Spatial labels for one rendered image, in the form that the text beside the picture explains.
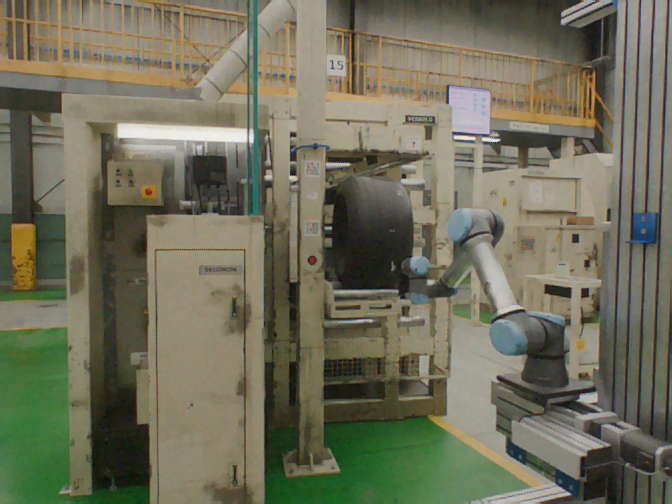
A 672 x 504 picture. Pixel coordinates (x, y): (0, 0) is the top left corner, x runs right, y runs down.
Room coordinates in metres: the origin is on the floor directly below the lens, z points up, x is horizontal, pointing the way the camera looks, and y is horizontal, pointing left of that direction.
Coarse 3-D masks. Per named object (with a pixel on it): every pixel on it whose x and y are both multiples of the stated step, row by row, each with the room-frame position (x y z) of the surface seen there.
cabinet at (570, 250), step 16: (528, 240) 6.60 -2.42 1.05; (544, 240) 6.38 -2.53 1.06; (560, 240) 6.46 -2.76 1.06; (576, 240) 6.55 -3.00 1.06; (592, 240) 6.65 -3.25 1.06; (512, 256) 6.87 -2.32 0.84; (528, 256) 6.60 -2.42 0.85; (544, 256) 6.39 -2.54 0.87; (560, 256) 6.47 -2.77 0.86; (576, 256) 6.56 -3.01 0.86; (592, 256) 6.65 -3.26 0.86; (512, 272) 6.87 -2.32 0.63; (528, 272) 6.59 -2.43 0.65; (544, 272) 6.38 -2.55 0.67; (560, 272) 6.47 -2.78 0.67; (576, 272) 6.56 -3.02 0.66; (592, 272) 6.66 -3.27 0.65; (512, 288) 6.86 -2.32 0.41; (592, 288) 6.66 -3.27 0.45; (544, 304) 6.37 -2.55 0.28; (560, 304) 6.48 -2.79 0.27; (592, 304) 6.66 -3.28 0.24; (592, 320) 6.69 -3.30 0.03
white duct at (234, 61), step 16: (288, 0) 2.85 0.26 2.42; (272, 16) 2.84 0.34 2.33; (288, 16) 2.89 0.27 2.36; (272, 32) 2.86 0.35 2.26; (240, 48) 2.80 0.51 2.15; (224, 64) 2.78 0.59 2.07; (240, 64) 2.82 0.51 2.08; (208, 80) 2.77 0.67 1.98; (224, 80) 2.80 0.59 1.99; (208, 96) 2.77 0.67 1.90
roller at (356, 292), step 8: (352, 288) 2.59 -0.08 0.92; (360, 288) 2.59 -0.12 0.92; (368, 288) 2.60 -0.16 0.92; (376, 288) 2.60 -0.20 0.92; (384, 288) 2.61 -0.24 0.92; (392, 288) 2.62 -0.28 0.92; (336, 296) 2.55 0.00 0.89; (344, 296) 2.56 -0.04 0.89; (352, 296) 2.57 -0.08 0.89; (360, 296) 2.58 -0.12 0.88; (368, 296) 2.58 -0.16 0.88; (376, 296) 2.59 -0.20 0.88; (384, 296) 2.60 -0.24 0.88; (392, 296) 2.61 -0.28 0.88
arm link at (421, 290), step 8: (416, 280) 2.10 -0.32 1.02; (424, 280) 2.10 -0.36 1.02; (432, 280) 2.16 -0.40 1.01; (416, 288) 2.09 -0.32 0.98; (424, 288) 2.10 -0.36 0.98; (432, 288) 2.12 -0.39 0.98; (416, 296) 2.09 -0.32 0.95; (424, 296) 2.09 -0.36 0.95; (432, 296) 2.13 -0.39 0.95; (416, 304) 2.10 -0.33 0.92
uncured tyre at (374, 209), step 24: (360, 192) 2.51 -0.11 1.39; (384, 192) 2.53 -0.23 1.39; (336, 216) 2.90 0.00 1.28; (360, 216) 2.45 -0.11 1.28; (384, 216) 2.46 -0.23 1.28; (408, 216) 2.50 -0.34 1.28; (336, 240) 2.92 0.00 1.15; (360, 240) 2.44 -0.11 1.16; (384, 240) 2.45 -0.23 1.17; (408, 240) 2.48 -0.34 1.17; (336, 264) 2.83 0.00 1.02; (360, 264) 2.47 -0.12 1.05; (384, 264) 2.49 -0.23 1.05
